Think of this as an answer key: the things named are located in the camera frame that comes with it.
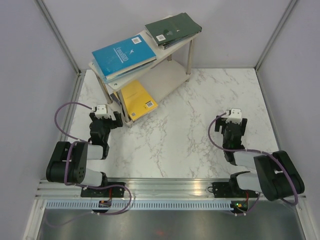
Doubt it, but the white two-tier shelf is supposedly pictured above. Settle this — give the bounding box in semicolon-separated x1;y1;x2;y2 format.
95;29;200;127

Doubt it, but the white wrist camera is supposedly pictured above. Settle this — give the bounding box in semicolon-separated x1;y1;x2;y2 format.
225;108;243;125
92;104;112;119

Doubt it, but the dark blue Wuthering Heights book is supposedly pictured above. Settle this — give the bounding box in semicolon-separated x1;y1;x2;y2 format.
146;30;196;50

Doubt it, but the pale green book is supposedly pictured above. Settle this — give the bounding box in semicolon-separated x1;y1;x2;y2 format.
108;60;156;81

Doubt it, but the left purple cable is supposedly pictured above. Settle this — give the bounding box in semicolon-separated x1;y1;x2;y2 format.
54;101;95;187

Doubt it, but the light blue cat book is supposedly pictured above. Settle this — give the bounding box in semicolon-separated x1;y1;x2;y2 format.
88;59;146;84

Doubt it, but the bright blue book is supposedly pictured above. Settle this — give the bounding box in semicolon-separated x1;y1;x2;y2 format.
92;34;157;81

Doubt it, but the aluminium front rail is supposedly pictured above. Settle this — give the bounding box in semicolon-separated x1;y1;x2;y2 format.
35;178;229;200

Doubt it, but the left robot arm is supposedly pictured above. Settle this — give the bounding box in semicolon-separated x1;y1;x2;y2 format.
46;111;123;198

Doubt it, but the white slotted cable duct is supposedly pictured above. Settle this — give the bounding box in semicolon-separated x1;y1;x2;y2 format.
45;199;245;211

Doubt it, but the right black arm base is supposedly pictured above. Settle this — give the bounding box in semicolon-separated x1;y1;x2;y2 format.
206;181;258;199

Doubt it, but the dark green book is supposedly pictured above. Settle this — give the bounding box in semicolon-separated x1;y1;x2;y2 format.
145;12;202;46

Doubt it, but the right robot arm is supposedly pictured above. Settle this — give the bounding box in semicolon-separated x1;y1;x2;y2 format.
207;112;305;206

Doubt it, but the black book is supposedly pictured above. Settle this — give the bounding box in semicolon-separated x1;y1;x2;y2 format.
109;93;122;111

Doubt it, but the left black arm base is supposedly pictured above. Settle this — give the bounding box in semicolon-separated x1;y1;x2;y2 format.
80;182;126;199

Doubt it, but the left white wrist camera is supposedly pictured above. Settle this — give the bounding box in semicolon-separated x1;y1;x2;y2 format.
92;104;112;119

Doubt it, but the yellow book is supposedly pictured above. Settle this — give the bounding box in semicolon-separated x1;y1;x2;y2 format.
121;80;158;122

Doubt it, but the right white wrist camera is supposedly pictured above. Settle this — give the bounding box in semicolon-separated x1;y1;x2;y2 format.
225;108;243;125

